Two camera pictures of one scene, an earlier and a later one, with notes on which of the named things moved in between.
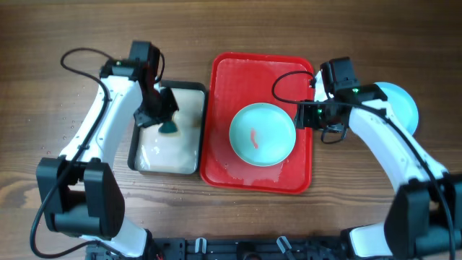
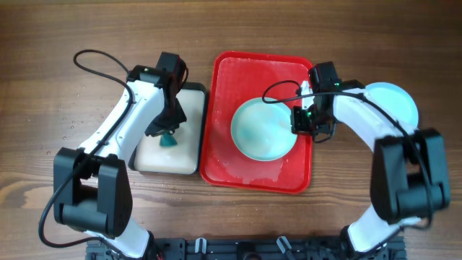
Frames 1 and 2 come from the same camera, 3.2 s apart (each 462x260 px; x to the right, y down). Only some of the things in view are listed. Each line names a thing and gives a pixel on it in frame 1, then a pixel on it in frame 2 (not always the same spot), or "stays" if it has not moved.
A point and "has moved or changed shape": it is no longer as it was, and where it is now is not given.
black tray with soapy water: x=182 y=152 stays
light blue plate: x=262 y=134 stays
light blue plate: x=401 y=104 stays
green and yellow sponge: x=168 y=126 has moved or changed shape
